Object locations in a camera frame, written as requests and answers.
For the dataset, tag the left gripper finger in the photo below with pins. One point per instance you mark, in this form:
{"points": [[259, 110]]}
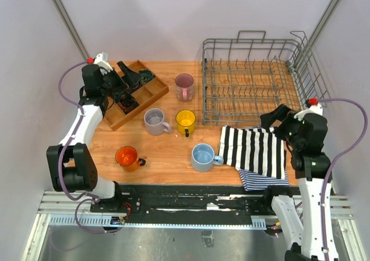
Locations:
{"points": [[131, 78], [127, 103]]}

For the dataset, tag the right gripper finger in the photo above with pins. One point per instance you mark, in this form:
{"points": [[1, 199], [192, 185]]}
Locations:
{"points": [[279, 131], [279, 114]]}

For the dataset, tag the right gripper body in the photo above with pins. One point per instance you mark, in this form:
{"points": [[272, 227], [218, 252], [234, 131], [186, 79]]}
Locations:
{"points": [[291, 125]]}

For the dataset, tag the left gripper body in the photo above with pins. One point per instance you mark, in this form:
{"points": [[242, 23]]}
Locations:
{"points": [[113, 83]]}

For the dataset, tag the pink ghost pattern mug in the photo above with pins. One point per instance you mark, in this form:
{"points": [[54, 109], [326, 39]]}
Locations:
{"points": [[184, 87]]}

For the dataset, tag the yellow enamel mug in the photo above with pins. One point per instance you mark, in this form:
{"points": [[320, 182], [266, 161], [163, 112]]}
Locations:
{"points": [[185, 121]]}

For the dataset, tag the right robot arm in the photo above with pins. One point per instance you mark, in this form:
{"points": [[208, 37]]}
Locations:
{"points": [[308, 237]]}

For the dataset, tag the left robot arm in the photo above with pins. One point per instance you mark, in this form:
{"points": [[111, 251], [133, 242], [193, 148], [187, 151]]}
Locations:
{"points": [[71, 166]]}

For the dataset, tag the wooden compartment tray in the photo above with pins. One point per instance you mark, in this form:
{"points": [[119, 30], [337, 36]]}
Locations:
{"points": [[145, 96]]}

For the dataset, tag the black white striped cloth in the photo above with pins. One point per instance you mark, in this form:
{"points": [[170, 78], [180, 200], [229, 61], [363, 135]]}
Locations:
{"points": [[255, 149]]}

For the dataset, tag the lilac grey mug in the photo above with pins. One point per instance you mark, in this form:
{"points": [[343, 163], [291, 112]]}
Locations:
{"points": [[155, 123]]}

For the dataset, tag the orange glass mug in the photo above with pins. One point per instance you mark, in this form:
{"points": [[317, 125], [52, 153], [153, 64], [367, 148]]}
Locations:
{"points": [[127, 157]]}

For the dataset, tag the blue white striped cloth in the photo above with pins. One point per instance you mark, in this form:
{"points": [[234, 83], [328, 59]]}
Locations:
{"points": [[256, 182]]}

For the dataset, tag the light blue mug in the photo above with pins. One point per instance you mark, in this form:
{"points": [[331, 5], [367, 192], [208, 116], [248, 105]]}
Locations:
{"points": [[203, 158]]}

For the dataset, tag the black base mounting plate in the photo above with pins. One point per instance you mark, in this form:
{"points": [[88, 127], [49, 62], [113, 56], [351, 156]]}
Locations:
{"points": [[149, 197]]}

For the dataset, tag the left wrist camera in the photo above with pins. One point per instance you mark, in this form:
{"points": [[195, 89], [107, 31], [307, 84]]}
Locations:
{"points": [[101, 60]]}

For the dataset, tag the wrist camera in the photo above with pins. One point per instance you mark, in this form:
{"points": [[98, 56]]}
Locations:
{"points": [[313, 106], [101, 60]]}

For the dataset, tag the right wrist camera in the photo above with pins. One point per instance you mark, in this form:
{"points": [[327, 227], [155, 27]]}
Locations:
{"points": [[313, 106]]}

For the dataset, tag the grey wire dish rack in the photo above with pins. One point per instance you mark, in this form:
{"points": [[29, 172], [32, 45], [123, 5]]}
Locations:
{"points": [[252, 74]]}

